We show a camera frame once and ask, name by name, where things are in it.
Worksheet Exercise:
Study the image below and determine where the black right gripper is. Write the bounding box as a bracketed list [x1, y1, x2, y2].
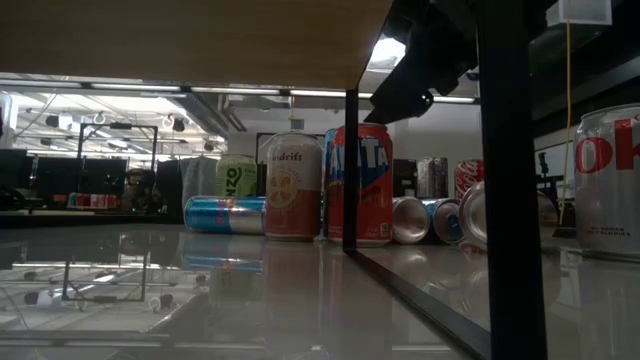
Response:
[363, 0, 480, 126]

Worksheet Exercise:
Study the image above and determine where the blue silver Red Bull can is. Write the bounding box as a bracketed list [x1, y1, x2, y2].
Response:
[417, 156, 450, 200]
[392, 196, 431, 245]
[183, 195, 267, 235]
[424, 198, 466, 246]

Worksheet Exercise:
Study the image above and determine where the red Fanta can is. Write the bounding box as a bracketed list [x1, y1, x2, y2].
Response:
[324, 123, 395, 247]
[458, 180, 560, 249]

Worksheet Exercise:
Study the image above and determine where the wooden shelf board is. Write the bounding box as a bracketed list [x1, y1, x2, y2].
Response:
[0, 0, 396, 92]

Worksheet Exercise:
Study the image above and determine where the black box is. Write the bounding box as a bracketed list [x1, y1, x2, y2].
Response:
[393, 158, 419, 199]

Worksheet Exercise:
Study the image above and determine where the red Coca-Cola can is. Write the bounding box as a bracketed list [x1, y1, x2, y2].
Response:
[453, 158, 485, 201]

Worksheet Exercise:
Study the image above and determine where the white red Spindrift can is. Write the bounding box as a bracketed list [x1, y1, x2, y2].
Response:
[263, 131, 325, 242]

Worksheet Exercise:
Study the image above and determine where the ceiling light strip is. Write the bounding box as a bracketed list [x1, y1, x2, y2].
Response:
[0, 79, 476, 105]

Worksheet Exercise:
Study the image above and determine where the green soda can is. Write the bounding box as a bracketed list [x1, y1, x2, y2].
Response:
[214, 153, 259, 199]

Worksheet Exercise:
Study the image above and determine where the white ceiling box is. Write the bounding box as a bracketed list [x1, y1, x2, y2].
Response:
[544, 0, 613, 28]

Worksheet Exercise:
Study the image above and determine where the grey hanging cloth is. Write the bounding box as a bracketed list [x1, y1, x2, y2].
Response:
[178, 156, 220, 207]

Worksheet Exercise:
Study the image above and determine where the silver Diet Coke can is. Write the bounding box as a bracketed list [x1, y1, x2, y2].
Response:
[573, 103, 640, 262]

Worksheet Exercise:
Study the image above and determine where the person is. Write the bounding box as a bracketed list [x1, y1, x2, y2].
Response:
[121, 168, 167, 212]

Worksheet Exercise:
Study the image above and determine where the black shelf side frame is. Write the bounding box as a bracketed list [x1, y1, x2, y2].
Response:
[342, 0, 551, 360]

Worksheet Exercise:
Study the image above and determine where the black gantry frame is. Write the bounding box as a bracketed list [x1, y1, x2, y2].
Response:
[76, 122, 160, 201]

